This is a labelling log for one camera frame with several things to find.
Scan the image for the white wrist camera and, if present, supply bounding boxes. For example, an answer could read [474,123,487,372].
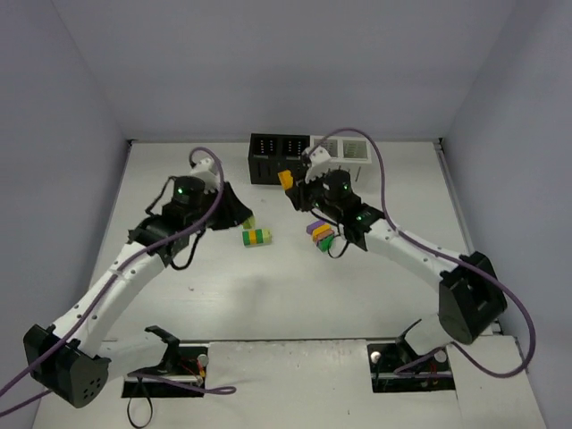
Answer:
[189,157,221,194]
[304,146,332,183]

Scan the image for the green yellow lego bar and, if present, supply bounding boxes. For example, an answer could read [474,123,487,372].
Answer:
[242,229,273,247]

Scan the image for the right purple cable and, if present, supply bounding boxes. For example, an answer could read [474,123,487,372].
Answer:
[307,128,537,377]

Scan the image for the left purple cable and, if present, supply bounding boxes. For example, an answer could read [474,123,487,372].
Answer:
[0,147,237,412]

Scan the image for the yellow orange lego brick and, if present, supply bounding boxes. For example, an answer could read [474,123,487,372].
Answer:
[278,170,294,191]

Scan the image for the purple cable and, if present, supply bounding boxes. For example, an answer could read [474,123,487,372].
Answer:
[307,128,537,377]
[0,147,237,412]

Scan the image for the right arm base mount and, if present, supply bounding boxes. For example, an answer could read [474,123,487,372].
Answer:
[366,320,456,393]

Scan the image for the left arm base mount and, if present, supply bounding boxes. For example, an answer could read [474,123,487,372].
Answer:
[122,325,209,399]

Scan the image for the pink patterned lego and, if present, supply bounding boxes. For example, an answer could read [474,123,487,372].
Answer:
[314,230,334,244]

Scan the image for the yellow curved lego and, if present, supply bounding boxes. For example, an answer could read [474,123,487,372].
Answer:
[312,223,332,240]

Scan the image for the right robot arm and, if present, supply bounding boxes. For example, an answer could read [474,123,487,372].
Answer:
[278,170,507,363]

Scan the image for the white slotted double container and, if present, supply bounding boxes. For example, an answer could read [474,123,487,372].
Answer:
[304,135,373,187]

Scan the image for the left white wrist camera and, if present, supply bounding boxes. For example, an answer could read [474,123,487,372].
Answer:
[189,157,221,194]

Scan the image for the purple curved lego top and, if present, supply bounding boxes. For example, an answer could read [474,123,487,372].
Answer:
[306,220,325,235]

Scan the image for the dark green lego piece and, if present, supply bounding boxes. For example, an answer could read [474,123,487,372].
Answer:
[316,235,335,253]

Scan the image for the black slotted double container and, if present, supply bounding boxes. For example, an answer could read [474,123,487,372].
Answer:
[248,133,310,185]

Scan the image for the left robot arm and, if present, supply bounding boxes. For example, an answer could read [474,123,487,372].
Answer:
[23,175,253,408]

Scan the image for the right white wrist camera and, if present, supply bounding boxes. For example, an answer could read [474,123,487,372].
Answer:
[304,146,332,183]

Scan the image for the pale green lego brick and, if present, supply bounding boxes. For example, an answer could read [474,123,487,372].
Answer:
[242,216,256,230]

